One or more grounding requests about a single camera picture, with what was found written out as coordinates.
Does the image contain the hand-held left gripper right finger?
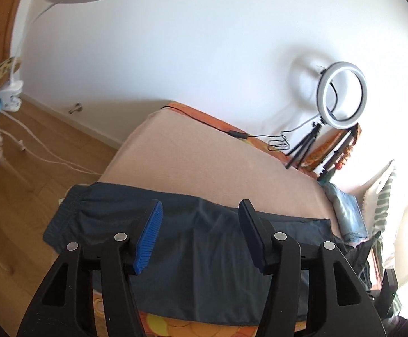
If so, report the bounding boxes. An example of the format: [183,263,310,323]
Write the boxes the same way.
[238,199,387,337]

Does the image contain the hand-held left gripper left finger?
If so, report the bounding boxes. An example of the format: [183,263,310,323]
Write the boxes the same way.
[16,199,164,337]

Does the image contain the navy blue pants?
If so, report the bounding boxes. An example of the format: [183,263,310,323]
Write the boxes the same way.
[43,182,333,325]

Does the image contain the beige bed blanket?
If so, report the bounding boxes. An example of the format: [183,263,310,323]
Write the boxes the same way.
[58,107,341,239]

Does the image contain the light blue cloth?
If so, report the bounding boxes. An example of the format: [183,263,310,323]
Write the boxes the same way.
[321,183,369,243]

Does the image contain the white green patterned pillow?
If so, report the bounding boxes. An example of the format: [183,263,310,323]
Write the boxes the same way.
[361,160,406,271]

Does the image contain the orange floral cloth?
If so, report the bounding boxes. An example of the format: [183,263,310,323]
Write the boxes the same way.
[302,123,363,180]

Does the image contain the black folded stand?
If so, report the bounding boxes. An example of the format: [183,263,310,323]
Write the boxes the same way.
[317,126,358,183]

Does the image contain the white power strip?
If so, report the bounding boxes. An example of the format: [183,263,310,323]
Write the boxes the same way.
[0,90,21,112]

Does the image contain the black ring light cable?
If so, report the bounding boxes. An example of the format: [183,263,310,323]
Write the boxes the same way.
[162,105,338,158]

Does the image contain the white floor cable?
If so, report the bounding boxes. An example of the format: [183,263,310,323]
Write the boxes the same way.
[1,110,100,175]

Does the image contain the white ring light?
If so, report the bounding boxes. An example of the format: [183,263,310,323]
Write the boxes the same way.
[317,61,368,130]

